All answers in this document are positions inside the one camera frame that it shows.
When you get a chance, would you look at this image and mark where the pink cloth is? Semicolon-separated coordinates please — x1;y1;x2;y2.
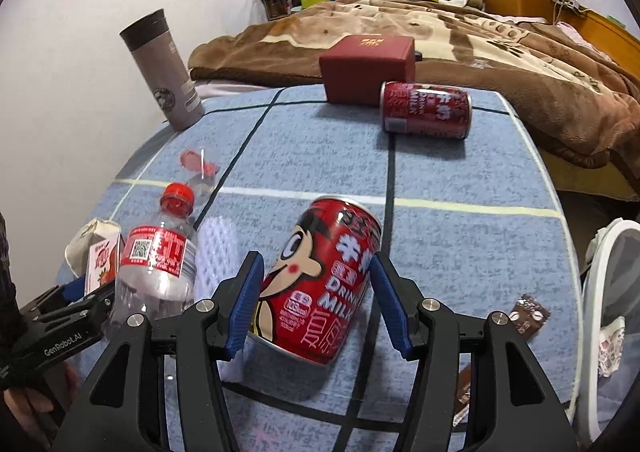
555;22;601;48

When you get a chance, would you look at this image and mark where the red milk drink can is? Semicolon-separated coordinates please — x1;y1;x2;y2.
379;80;472;139
247;196;383;365

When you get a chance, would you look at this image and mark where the dark red box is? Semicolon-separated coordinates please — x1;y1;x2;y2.
319;35;417;107

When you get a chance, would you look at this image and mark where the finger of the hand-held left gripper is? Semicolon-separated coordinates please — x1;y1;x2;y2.
37;282;117;333
31;277;87;319

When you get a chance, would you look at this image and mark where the red white small carton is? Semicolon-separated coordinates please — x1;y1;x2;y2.
82;232;126;297

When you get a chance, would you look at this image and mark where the brown printed blanket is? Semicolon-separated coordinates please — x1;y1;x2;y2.
189;0;640;203

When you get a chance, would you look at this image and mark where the power strip with cables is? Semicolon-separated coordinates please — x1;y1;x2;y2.
550;0;588;17

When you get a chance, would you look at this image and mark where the person's dark clothing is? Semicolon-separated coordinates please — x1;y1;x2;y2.
0;212;23;348

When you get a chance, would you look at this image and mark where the person's left hand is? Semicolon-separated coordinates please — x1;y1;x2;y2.
2;363;81;433

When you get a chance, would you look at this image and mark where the wooden bed headboard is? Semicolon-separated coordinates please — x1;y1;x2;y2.
580;6;640;42

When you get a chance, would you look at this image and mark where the patterned white drink carton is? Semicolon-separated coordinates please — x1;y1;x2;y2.
596;316;627;379

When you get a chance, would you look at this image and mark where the white foam net sleeve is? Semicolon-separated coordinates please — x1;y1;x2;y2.
192;217;247;385

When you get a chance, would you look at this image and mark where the clear plastic bottle red cap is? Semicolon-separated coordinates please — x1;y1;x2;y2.
107;183;198;327

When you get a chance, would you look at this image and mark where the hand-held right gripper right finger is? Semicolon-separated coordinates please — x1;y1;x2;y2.
369;252;583;452

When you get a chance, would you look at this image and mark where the white round waste bin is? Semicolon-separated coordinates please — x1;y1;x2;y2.
580;218;640;438

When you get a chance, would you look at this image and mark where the grey thermos tumbler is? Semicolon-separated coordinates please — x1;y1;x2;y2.
119;8;206;133

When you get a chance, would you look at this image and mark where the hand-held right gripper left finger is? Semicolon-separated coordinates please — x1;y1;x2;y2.
52;252;265;452

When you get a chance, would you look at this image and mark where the clear red plastic label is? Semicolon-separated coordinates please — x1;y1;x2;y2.
180;148;219;177

